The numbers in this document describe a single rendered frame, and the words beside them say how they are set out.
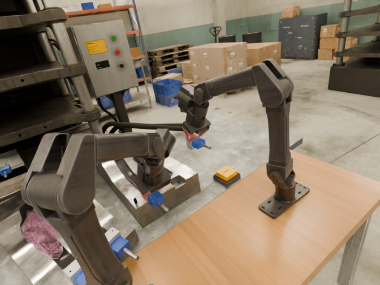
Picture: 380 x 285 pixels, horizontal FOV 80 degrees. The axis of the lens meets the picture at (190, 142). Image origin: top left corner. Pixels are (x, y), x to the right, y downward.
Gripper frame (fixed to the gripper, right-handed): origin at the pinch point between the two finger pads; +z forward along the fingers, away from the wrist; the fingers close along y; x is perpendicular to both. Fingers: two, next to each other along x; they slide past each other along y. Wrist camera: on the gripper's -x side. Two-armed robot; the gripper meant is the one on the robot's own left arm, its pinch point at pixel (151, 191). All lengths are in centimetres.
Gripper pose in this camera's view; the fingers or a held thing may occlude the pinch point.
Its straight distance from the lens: 79.8
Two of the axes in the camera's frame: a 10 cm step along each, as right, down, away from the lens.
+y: -7.9, 3.7, -4.9
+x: 5.9, 6.8, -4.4
